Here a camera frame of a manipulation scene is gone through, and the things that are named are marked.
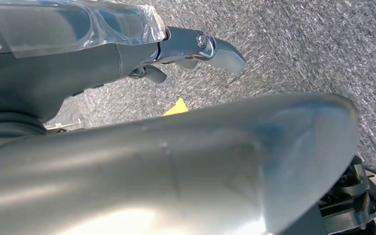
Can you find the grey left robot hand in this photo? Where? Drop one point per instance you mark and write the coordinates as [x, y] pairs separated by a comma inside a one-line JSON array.
[[61, 65]]

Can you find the yellow floor tape mark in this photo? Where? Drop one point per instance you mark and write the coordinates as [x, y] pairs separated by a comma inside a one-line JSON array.
[[176, 108]]

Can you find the grey robot body shell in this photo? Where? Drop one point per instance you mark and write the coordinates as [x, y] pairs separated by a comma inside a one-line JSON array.
[[175, 162]]

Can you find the black robot wheeled base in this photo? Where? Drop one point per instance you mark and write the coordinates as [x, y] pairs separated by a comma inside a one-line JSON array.
[[347, 204]]

